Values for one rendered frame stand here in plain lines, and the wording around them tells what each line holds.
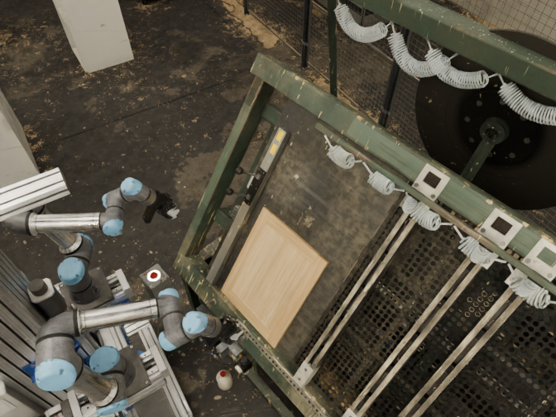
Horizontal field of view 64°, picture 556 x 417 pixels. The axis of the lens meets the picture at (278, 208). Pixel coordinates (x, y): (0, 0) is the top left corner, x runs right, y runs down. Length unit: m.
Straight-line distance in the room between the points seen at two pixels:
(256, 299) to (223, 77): 3.51
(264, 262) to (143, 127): 2.91
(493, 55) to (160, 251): 2.82
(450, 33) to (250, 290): 1.49
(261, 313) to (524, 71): 1.56
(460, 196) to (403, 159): 0.25
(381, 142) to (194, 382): 2.14
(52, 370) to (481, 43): 1.84
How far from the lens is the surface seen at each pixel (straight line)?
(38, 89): 5.79
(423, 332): 1.85
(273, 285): 2.23
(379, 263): 1.89
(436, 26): 1.96
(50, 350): 1.65
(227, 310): 2.43
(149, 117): 4.96
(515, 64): 1.85
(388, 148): 1.77
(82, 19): 5.54
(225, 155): 2.32
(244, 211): 2.25
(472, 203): 1.67
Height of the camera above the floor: 3.07
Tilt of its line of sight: 52 degrees down
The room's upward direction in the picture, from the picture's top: 1 degrees clockwise
